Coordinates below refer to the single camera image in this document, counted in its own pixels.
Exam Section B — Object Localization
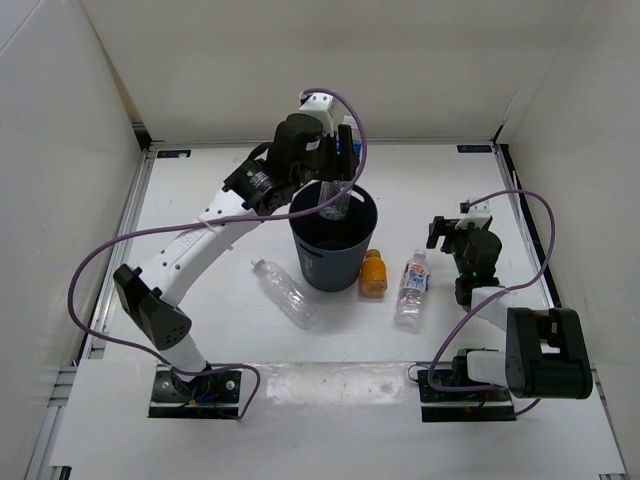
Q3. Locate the blue label Pocari Sweat bottle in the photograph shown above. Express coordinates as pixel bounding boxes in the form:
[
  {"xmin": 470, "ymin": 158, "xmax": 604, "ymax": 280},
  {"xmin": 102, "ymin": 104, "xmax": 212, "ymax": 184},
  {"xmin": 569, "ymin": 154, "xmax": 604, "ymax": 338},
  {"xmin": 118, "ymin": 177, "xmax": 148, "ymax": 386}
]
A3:
[{"xmin": 317, "ymin": 115, "xmax": 363, "ymax": 223}]

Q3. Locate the clear plastic bottle white cap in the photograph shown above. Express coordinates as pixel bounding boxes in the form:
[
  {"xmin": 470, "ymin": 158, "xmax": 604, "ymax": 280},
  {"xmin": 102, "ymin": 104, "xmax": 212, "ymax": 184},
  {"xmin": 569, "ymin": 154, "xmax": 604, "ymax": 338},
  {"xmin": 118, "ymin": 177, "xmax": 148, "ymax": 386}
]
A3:
[{"xmin": 251, "ymin": 257, "xmax": 317, "ymax": 330}]

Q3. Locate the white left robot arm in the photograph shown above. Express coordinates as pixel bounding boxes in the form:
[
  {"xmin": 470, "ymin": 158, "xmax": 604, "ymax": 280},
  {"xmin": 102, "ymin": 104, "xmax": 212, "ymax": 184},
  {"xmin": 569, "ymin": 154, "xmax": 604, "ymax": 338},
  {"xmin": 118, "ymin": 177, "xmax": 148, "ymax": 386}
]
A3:
[{"xmin": 114, "ymin": 109, "xmax": 367, "ymax": 400}]

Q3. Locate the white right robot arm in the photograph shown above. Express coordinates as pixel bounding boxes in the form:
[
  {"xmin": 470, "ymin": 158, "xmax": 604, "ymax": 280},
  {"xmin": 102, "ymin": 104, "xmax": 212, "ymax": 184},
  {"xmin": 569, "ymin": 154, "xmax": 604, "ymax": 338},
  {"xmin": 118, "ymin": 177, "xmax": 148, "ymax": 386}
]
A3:
[{"xmin": 426, "ymin": 215, "xmax": 593, "ymax": 400}]

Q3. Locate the dark grey plastic bin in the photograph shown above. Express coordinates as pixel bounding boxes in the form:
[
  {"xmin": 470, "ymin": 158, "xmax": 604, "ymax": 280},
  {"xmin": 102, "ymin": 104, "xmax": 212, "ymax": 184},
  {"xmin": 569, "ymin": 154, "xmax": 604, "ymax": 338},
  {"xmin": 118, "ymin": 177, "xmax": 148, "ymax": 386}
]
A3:
[{"xmin": 289, "ymin": 185, "xmax": 378, "ymax": 292}]

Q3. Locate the orange juice bottle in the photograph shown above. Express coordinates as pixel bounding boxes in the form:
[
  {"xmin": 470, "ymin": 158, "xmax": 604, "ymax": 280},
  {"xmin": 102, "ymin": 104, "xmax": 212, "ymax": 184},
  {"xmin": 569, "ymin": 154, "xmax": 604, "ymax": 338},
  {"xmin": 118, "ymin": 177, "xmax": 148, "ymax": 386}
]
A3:
[{"xmin": 359, "ymin": 249, "xmax": 388, "ymax": 299}]

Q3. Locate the dark label sticker right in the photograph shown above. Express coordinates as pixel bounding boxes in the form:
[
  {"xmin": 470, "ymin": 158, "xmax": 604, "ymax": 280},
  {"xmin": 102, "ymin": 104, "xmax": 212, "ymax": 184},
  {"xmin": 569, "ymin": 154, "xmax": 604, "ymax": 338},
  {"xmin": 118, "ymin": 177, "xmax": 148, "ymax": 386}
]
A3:
[{"xmin": 456, "ymin": 144, "xmax": 494, "ymax": 154}]

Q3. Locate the dark label sticker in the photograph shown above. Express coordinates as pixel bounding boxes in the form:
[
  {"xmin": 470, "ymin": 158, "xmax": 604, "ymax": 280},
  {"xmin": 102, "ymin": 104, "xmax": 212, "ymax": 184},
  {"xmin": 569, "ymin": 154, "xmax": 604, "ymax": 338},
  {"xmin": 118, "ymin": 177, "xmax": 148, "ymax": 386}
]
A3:
[
  {"xmin": 156, "ymin": 150, "xmax": 191, "ymax": 159},
  {"xmin": 456, "ymin": 144, "xmax": 494, "ymax": 154}
]

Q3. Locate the clear bottle orange blue label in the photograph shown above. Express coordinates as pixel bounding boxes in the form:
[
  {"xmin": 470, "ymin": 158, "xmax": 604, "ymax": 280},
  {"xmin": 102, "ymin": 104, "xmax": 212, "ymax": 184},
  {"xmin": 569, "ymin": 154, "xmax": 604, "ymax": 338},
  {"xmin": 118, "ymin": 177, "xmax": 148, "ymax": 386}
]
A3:
[{"xmin": 393, "ymin": 248, "xmax": 431, "ymax": 333}]

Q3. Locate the dark label sticker left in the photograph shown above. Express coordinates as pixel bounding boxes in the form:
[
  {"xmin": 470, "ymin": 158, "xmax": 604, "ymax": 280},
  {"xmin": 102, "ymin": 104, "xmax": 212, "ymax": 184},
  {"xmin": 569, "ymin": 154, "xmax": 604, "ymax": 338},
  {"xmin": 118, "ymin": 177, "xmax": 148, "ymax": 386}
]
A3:
[{"xmin": 156, "ymin": 150, "xmax": 191, "ymax": 159}]

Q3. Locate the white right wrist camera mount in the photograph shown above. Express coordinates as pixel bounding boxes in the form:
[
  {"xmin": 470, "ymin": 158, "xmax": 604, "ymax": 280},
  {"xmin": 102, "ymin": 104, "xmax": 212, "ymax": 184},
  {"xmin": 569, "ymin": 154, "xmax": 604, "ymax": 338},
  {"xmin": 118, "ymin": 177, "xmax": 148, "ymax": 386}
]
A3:
[{"xmin": 455, "ymin": 200, "xmax": 492, "ymax": 230}]

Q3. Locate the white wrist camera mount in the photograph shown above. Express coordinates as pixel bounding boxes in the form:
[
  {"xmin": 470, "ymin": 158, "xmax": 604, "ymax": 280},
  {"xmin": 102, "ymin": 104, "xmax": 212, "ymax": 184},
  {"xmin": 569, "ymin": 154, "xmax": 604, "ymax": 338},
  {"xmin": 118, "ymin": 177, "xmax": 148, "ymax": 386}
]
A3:
[
  {"xmin": 455, "ymin": 200, "xmax": 492, "ymax": 230},
  {"xmin": 299, "ymin": 92, "xmax": 336, "ymax": 136}
]

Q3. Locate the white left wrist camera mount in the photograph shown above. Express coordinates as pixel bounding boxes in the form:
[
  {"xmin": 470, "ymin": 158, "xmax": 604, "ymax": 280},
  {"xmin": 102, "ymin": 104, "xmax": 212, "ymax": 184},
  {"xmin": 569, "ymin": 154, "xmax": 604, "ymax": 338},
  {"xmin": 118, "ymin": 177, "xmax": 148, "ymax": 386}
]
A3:
[{"xmin": 299, "ymin": 92, "xmax": 336, "ymax": 136}]

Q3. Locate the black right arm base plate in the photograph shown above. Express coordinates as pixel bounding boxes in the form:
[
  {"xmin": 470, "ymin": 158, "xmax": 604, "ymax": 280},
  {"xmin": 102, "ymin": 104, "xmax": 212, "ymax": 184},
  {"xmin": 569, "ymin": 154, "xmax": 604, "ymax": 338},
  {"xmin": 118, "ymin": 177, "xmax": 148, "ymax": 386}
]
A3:
[{"xmin": 407, "ymin": 363, "xmax": 516, "ymax": 423}]

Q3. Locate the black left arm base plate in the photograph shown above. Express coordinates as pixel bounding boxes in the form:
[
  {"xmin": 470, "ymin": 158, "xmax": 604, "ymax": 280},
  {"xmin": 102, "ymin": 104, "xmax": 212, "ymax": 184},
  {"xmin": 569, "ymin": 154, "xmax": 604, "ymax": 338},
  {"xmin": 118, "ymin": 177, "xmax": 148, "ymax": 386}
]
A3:
[{"xmin": 147, "ymin": 366, "xmax": 242, "ymax": 420}]

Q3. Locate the aluminium table frame rail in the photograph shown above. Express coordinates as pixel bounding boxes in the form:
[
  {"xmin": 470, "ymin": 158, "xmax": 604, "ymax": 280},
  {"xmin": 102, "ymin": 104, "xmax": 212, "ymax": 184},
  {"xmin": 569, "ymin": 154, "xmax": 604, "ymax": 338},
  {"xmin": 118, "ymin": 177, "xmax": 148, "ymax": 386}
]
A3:
[{"xmin": 25, "ymin": 121, "xmax": 153, "ymax": 479}]

